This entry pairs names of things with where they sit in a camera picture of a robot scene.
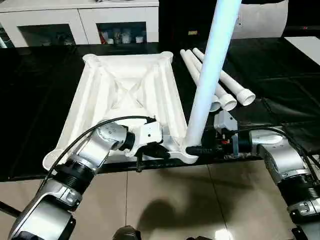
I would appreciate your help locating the red bottle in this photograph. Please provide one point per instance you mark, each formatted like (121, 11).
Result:
(102, 37)

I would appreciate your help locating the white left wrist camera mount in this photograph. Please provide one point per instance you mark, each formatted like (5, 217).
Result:
(147, 132)

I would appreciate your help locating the white sideboard with glass doors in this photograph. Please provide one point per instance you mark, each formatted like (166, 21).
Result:
(87, 15)

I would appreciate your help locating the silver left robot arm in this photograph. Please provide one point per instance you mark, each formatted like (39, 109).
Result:
(95, 150)

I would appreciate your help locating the printed glass jar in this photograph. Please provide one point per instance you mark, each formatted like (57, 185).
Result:
(125, 37)
(117, 37)

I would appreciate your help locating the white plastic table top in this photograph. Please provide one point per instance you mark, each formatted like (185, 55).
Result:
(100, 100)

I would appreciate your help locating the small white cup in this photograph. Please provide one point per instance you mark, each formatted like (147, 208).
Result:
(110, 40)
(139, 39)

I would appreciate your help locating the white plastic table leg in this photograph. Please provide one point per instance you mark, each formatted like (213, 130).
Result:
(237, 85)
(226, 98)
(212, 62)
(188, 62)

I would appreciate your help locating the black work mat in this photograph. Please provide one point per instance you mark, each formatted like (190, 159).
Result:
(37, 100)

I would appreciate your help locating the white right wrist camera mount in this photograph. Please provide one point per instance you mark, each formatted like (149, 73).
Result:
(225, 122)

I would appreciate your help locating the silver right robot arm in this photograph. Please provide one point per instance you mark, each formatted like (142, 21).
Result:
(282, 155)

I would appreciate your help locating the grey cushion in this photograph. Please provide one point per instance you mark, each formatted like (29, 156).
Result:
(262, 22)

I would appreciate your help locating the blue and white mop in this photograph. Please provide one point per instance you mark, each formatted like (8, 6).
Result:
(3, 41)

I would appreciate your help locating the black cabinet with gold label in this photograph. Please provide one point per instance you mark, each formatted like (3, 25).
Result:
(180, 20)

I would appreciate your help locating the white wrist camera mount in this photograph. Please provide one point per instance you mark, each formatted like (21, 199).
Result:
(225, 122)
(147, 132)

